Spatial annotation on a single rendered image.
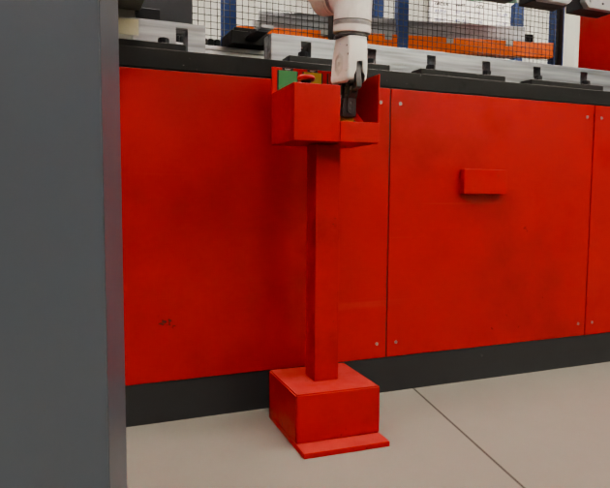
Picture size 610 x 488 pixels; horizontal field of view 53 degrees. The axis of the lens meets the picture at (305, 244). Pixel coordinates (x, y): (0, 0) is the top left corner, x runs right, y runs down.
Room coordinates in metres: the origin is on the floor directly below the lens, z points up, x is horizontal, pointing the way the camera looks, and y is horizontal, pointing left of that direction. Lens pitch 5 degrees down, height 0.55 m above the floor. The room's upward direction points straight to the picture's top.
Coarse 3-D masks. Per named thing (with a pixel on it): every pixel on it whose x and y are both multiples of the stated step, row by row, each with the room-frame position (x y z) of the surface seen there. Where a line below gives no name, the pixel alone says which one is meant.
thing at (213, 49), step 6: (210, 48) 1.84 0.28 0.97; (216, 48) 1.85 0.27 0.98; (222, 48) 1.85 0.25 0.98; (228, 48) 1.86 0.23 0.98; (234, 48) 1.87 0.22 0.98; (240, 48) 1.87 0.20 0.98; (222, 54) 1.85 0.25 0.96; (228, 54) 1.86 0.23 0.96; (234, 54) 1.86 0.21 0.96; (240, 54) 1.87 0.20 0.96; (246, 54) 1.88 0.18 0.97; (252, 54) 1.88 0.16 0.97; (258, 54) 1.90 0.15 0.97
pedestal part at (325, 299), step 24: (312, 144) 1.38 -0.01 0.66; (336, 144) 1.37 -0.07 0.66; (312, 168) 1.37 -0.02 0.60; (336, 168) 1.37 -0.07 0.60; (312, 192) 1.37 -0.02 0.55; (336, 192) 1.37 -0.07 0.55; (312, 216) 1.37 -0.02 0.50; (336, 216) 1.37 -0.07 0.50; (312, 240) 1.37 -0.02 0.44; (336, 240) 1.37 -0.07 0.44; (312, 264) 1.37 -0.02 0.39; (336, 264) 1.37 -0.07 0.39; (312, 288) 1.37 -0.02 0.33; (336, 288) 1.37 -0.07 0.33; (312, 312) 1.37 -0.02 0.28; (336, 312) 1.37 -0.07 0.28; (312, 336) 1.37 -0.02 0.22; (336, 336) 1.37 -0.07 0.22; (312, 360) 1.36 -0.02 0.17; (336, 360) 1.37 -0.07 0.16
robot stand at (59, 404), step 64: (0, 0) 0.70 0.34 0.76; (64, 0) 0.71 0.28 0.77; (0, 64) 0.70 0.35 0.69; (64, 64) 0.71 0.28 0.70; (0, 128) 0.70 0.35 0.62; (64, 128) 0.71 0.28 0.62; (0, 192) 0.70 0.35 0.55; (64, 192) 0.71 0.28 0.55; (0, 256) 0.70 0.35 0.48; (64, 256) 0.71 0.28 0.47; (0, 320) 0.70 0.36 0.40; (64, 320) 0.71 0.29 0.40; (0, 384) 0.70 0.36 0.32; (64, 384) 0.71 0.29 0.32; (0, 448) 0.70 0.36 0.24; (64, 448) 0.71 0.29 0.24
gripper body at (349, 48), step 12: (336, 36) 1.36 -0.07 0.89; (348, 36) 1.34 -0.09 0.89; (360, 36) 1.34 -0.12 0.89; (336, 48) 1.39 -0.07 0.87; (348, 48) 1.33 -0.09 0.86; (360, 48) 1.34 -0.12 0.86; (336, 60) 1.39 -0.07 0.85; (348, 60) 1.33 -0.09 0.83; (360, 60) 1.34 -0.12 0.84; (336, 72) 1.38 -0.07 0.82; (348, 72) 1.33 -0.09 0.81
